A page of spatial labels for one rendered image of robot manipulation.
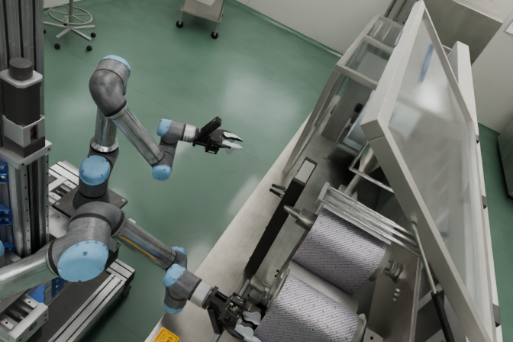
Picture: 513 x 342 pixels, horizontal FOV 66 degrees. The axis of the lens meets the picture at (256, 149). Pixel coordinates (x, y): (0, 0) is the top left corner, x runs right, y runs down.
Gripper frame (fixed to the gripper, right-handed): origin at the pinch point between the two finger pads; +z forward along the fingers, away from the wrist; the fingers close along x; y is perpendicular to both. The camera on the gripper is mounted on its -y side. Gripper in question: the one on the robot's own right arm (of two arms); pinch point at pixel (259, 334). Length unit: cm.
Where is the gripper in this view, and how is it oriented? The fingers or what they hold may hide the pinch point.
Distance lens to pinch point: 137.0
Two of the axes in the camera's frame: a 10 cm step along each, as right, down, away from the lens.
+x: 4.0, -4.7, 7.9
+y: 3.1, -7.4, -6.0
